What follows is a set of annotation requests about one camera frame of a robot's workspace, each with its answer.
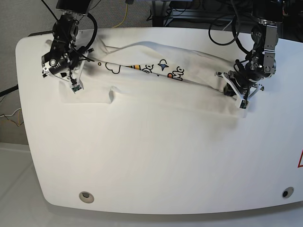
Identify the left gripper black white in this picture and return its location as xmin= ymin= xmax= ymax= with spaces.
xmin=215 ymin=71 xmax=264 ymax=104

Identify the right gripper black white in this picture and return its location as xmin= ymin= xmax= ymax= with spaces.
xmin=42 ymin=48 xmax=94 ymax=89

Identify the white printed T-shirt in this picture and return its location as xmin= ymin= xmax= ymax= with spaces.
xmin=53 ymin=39 xmax=247 ymax=118

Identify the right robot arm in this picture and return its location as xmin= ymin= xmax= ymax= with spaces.
xmin=41 ymin=0 xmax=98 ymax=93

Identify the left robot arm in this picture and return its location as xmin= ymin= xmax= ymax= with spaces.
xmin=214 ymin=0 xmax=284 ymax=109

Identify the black table leg stand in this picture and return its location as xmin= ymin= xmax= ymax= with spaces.
xmin=149 ymin=0 xmax=173 ymax=27

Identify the left table grommet hole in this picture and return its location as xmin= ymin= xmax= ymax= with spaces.
xmin=79 ymin=192 xmax=94 ymax=204

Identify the yellow cable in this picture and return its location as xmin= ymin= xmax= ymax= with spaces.
xmin=111 ymin=0 xmax=130 ymax=29

